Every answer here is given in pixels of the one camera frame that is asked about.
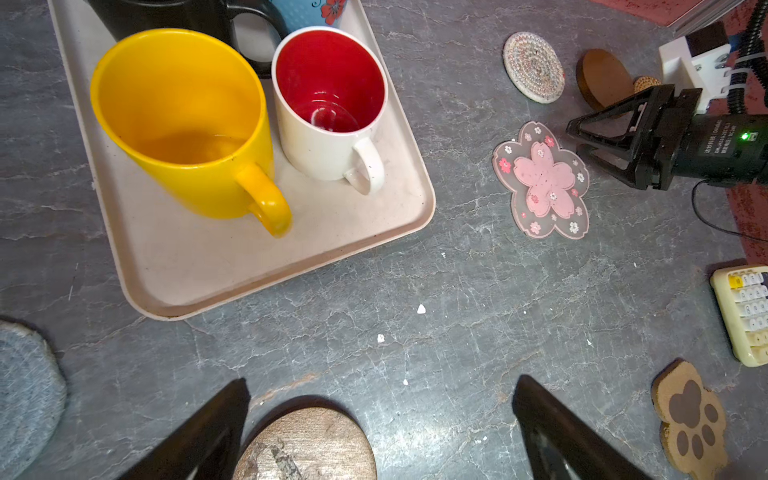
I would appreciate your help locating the yellow mug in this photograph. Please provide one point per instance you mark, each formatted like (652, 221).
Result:
(192, 113)

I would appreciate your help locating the tan woven round coaster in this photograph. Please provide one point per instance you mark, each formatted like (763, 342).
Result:
(645, 82)

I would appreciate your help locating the brown wooden round coaster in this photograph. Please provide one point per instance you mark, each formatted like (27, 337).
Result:
(309, 443)

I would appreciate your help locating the white woven round coaster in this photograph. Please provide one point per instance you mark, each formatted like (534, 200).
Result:
(534, 67)

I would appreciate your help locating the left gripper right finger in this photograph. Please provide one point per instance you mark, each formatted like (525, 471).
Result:
(559, 445)

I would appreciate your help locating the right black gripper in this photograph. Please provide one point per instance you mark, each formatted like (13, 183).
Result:
(676, 141)

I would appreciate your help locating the black mug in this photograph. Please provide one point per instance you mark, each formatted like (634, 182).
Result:
(215, 18)

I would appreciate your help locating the white mug red inside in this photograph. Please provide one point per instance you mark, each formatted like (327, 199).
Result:
(330, 96)

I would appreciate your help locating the pink flower coaster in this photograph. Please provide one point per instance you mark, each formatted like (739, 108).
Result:
(547, 183)

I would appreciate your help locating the brown paw coaster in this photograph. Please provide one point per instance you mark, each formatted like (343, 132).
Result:
(693, 421)

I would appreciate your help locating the light blue floral mug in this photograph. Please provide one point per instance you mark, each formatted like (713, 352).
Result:
(299, 14)

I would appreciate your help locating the dark brown round coaster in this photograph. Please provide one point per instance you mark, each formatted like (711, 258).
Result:
(602, 79)

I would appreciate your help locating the grey woven round coaster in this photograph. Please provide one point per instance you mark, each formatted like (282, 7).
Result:
(33, 397)

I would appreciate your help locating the cream calculator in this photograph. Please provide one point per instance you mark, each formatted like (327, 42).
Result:
(741, 293)

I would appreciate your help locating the beige serving tray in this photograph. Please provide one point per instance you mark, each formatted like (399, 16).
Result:
(172, 262)

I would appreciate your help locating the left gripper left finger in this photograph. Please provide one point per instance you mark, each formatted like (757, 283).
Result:
(206, 446)

